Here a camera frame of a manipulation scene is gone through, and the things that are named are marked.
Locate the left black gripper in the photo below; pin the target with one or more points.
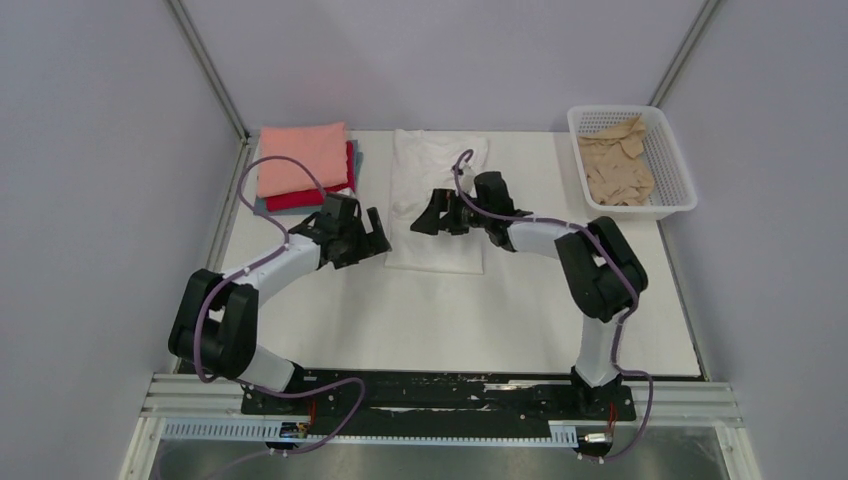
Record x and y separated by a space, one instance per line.
371 244

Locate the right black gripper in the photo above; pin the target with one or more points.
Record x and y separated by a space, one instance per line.
442 201

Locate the white t-shirt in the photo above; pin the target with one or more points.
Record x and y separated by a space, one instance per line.
423 161

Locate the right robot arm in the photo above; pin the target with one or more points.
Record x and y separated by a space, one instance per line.
604 276

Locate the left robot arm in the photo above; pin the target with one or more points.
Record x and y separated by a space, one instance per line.
216 325

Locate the folded red t-shirt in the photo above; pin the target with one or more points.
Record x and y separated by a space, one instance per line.
331 192

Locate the folded salmon pink t-shirt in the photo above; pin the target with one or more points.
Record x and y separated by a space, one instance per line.
321 149

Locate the folded teal t-shirt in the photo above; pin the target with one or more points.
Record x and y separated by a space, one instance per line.
265 206

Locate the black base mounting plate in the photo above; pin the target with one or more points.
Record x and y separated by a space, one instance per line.
392 403

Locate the beige t-shirt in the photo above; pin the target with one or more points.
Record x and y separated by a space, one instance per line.
614 165

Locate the white plastic laundry basket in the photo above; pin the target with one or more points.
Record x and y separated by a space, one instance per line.
673 190

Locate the white slotted cable duct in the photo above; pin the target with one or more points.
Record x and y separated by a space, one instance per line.
274 432

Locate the left aluminium frame post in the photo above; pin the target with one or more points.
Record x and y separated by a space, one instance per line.
200 53

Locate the aluminium frame post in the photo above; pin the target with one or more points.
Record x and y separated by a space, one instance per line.
691 39
200 53

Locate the right aluminium frame post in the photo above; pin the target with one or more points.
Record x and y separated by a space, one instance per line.
691 39

